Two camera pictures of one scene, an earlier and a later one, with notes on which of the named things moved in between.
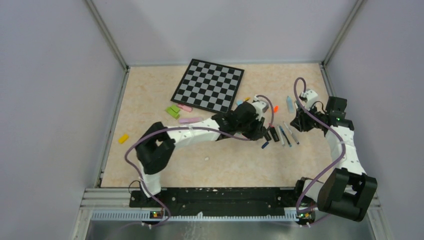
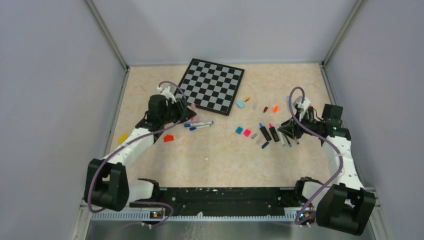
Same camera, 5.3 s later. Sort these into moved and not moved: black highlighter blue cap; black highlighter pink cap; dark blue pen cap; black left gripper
Moved: black left gripper
Not moved: black highlighter pink cap; dark blue pen cap; black highlighter blue cap
